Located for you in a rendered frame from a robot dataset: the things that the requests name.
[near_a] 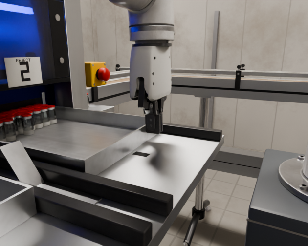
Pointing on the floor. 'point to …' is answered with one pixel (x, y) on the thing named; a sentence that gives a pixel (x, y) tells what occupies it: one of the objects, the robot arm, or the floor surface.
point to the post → (73, 60)
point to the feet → (195, 221)
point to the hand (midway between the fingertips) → (153, 123)
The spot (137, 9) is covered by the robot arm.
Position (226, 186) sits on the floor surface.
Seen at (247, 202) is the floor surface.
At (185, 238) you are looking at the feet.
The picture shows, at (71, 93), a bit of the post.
